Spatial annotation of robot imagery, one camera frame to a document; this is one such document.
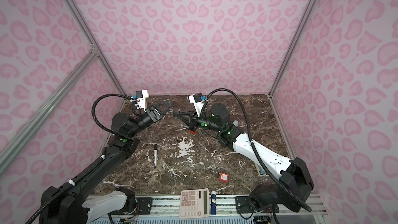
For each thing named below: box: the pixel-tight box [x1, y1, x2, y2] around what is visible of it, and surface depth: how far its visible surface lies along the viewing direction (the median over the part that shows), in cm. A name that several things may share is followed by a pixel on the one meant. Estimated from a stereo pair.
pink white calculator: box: [179, 188, 210, 219], surface depth 73 cm
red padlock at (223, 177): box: [210, 166, 230, 183], surface depth 82 cm
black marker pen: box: [153, 144, 158, 169], surface depth 90 cm
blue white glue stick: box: [210, 191, 217, 216], surface depth 74 cm
